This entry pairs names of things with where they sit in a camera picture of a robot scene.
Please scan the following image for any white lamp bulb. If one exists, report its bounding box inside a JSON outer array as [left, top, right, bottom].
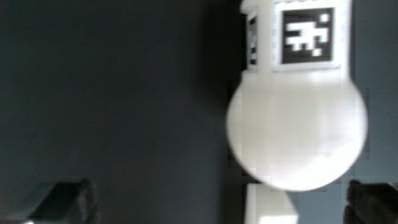
[[227, 0, 368, 191]]

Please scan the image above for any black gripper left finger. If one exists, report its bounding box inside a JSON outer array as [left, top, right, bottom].
[[23, 178, 100, 224]]

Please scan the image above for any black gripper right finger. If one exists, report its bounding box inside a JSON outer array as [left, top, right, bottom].
[[343, 180, 398, 224]]

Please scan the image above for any white foam border frame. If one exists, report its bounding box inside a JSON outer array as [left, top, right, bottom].
[[243, 183, 299, 224]]

